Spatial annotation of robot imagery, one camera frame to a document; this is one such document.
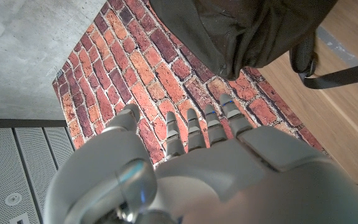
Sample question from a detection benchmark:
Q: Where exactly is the red brick print backdrop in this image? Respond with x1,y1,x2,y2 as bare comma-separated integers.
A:
52,0,324,166

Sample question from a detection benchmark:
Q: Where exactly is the black backpack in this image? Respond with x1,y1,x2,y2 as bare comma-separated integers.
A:
149,0,358,90

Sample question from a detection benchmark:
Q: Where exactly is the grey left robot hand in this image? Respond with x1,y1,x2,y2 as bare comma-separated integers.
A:
44,93,358,224

